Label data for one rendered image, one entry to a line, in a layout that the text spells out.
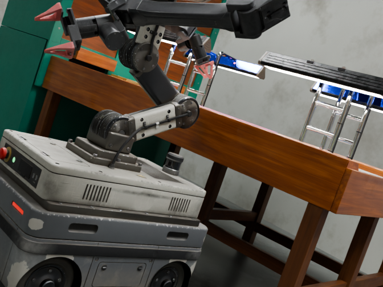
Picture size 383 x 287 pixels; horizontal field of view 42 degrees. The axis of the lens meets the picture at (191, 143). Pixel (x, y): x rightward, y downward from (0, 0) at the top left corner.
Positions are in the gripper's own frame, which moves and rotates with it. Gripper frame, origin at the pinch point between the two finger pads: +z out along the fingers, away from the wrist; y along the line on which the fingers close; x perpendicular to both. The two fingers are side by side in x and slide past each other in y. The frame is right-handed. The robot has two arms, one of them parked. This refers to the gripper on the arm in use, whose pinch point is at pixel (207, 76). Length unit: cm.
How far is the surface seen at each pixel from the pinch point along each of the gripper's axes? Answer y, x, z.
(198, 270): -2, -36, 88
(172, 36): -40.1, -2.6, -22.4
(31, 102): -68, -86, -15
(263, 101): -219, 88, 62
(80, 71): -43, -54, -22
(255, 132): 47, 1, 22
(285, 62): 15.2, 31.8, 5.1
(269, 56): 7.4, 28.7, 0.9
